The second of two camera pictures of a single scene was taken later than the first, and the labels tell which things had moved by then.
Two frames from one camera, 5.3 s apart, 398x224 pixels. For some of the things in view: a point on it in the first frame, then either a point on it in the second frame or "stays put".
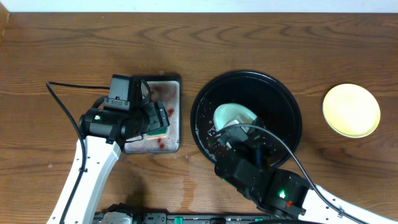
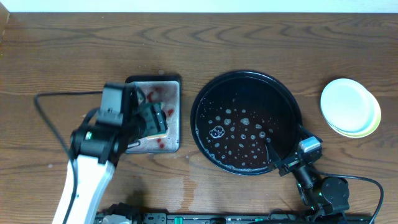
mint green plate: (225, 112) -> (349, 109)
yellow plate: (351, 111) stays put
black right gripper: (263, 138) -> (273, 158)
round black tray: (276, 105) stays put
